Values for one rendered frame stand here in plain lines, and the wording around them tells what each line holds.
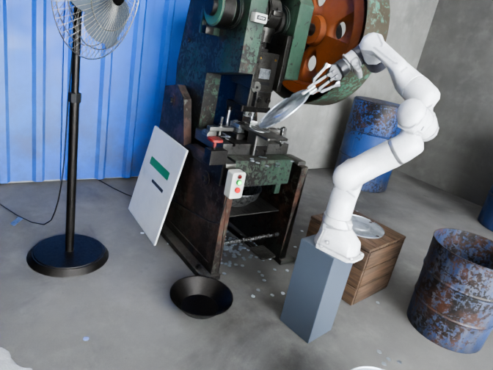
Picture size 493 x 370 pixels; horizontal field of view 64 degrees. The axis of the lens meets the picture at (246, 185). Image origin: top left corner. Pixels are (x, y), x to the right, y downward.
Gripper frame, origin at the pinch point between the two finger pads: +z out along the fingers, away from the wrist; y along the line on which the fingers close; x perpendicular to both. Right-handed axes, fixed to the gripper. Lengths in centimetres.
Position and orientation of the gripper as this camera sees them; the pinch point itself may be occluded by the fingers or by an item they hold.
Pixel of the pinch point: (309, 91)
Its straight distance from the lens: 190.4
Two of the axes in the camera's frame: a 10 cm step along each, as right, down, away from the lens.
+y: -5.7, -7.4, -3.5
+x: 0.9, 3.6, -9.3
